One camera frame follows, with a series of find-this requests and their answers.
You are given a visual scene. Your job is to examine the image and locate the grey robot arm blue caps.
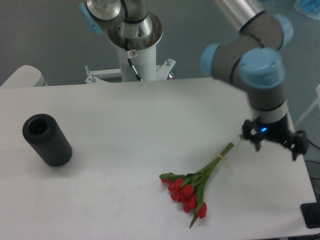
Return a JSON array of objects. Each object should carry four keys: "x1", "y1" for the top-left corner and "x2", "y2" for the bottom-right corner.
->
[{"x1": 79, "y1": 0, "x2": 309, "y2": 159}]

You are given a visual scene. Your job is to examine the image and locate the black device at table corner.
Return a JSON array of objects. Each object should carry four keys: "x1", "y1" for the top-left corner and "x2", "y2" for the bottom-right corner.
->
[{"x1": 300, "y1": 202, "x2": 320, "y2": 229}]

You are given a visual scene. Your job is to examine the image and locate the black ribbed cylindrical vase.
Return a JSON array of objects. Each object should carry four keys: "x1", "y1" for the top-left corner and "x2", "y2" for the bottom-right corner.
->
[{"x1": 22, "y1": 113, "x2": 73, "y2": 167}]

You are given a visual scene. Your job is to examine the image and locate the white rounded object behind table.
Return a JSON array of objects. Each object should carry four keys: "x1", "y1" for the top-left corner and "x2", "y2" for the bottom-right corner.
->
[{"x1": 0, "y1": 65, "x2": 48, "y2": 89}]

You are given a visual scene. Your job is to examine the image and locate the blue plastic bag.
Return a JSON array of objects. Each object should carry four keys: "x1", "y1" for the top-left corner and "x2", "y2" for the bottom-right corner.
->
[{"x1": 294, "y1": 0, "x2": 320, "y2": 20}]

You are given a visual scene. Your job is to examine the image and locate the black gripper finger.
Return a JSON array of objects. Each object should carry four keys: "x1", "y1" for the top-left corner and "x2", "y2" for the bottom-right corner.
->
[
  {"x1": 242, "y1": 118, "x2": 265, "y2": 152},
  {"x1": 283, "y1": 130, "x2": 309, "y2": 161}
]

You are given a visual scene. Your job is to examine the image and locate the white frame at right edge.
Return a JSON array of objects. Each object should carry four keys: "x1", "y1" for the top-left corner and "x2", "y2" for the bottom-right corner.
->
[{"x1": 293, "y1": 85, "x2": 320, "y2": 128}]

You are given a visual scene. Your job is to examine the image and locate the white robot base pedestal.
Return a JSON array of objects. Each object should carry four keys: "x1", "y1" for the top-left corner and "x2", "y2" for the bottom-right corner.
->
[{"x1": 84, "y1": 12, "x2": 176, "y2": 85}]

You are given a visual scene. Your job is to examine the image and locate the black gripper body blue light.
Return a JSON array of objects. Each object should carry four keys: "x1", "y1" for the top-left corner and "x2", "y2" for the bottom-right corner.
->
[{"x1": 253, "y1": 114, "x2": 293, "y2": 144}]

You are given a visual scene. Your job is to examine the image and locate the grey cable on pedestal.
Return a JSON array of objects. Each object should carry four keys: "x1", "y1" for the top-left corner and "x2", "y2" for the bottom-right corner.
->
[{"x1": 126, "y1": 57, "x2": 144, "y2": 82}]

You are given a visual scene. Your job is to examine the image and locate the red tulip bouquet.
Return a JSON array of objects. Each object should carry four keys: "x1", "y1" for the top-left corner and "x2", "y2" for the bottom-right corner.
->
[{"x1": 159, "y1": 134, "x2": 244, "y2": 228}]

